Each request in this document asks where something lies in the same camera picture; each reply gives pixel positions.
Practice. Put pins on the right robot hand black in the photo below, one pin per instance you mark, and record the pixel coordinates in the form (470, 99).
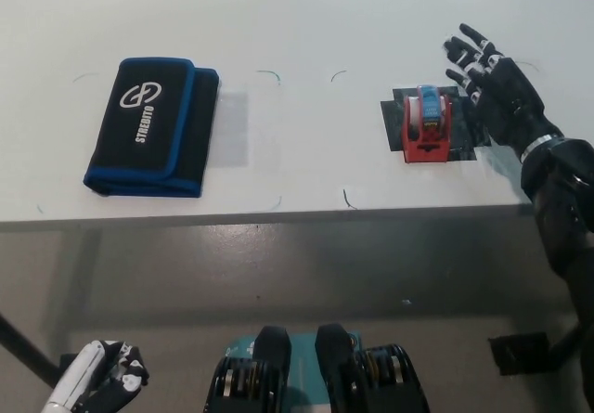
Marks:
(508, 99)

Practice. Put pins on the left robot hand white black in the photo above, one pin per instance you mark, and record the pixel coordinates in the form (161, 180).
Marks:
(102, 380)

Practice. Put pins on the red tape dispenser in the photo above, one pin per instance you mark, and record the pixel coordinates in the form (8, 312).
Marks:
(426, 141)

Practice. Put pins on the black tape patch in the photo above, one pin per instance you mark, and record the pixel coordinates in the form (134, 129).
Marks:
(464, 120)

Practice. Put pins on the black table leg with foot plate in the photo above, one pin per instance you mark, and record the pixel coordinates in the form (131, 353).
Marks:
(28, 348)
(524, 352)

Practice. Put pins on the black robot body block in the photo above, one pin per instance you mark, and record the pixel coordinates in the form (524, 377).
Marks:
(371, 376)
(253, 371)

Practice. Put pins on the small white floor scrap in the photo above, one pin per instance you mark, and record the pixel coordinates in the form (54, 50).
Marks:
(406, 301)

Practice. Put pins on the black pouch with blue trim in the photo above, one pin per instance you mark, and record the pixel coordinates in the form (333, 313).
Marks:
(151, 127)

